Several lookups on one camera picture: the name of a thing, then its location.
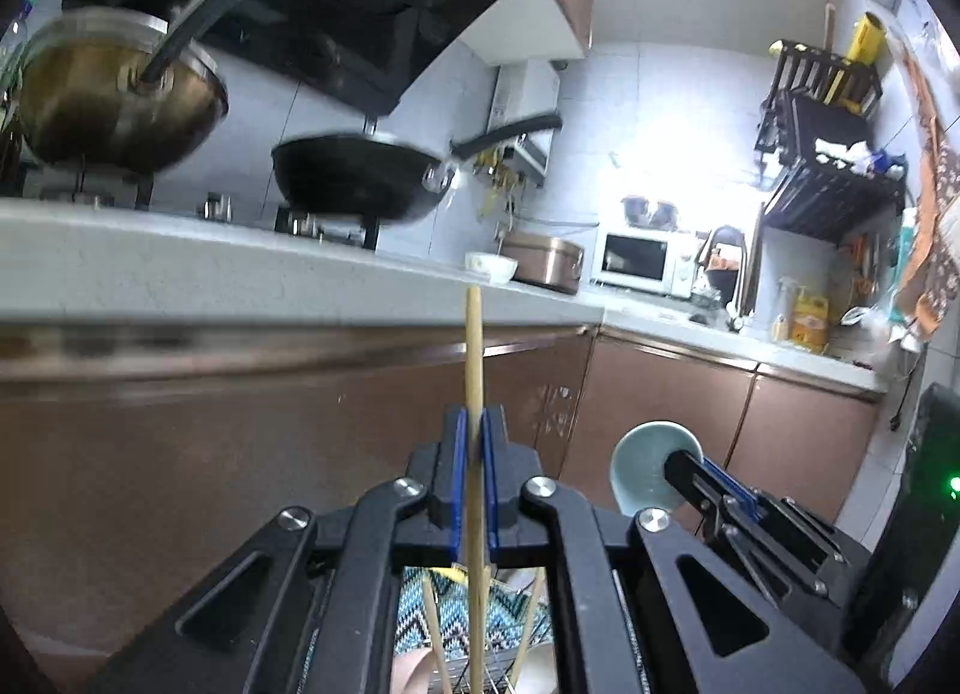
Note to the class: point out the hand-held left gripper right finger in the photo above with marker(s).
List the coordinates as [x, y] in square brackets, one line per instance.
[489, 484]

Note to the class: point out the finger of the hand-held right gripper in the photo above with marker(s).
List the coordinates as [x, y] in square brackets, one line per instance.
[787, 536]

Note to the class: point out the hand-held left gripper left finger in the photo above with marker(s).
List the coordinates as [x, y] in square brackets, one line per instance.
[460, 484]

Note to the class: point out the wooden chopstick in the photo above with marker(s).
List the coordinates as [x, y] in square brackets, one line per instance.
[436, 634]
[527, 626]
[473, 349]

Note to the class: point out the teal ceramic bowl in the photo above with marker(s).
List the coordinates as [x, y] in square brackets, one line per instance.
[637, 469]

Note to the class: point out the zigzag patterned rug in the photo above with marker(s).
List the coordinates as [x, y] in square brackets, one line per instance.
[412, 604]

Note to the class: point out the white dish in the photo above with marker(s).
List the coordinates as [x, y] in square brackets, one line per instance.
[538, 671]

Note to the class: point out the yellow plastic bottle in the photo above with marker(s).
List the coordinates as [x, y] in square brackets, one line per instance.
[810, 322]

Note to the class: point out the white bowl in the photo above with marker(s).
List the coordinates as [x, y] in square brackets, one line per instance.
[491, 266]

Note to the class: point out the brown rice cooker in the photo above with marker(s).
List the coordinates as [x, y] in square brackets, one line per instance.
[544, 262]

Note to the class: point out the brown kitchen base cabinets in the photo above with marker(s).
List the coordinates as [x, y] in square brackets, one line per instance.
[225, 476]

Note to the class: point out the white microwave oven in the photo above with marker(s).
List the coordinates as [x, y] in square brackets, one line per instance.
[637, 259]

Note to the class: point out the black electric kettle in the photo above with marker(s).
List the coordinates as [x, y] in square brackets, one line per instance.
[720, 274]

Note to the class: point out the orange patterned hanging cloth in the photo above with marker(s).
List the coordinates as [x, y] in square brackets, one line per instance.
[934, 214]

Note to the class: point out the black gas stove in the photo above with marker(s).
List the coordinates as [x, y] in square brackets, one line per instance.
[300, 223]

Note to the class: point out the jars on microwave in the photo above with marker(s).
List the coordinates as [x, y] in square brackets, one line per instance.
[649, 211]

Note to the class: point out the black wok with lid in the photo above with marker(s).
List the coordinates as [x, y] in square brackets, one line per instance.
[352, 176]

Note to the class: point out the white water heater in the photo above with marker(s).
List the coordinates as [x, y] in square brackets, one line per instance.
[525, 101]

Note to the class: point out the black range hood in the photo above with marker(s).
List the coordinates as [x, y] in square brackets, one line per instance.
[360, 26]

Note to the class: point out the yellow roll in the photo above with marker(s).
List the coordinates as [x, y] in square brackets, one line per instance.
[866, 37]

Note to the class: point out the black wall rack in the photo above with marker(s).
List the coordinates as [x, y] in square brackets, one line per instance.
[825, 176]

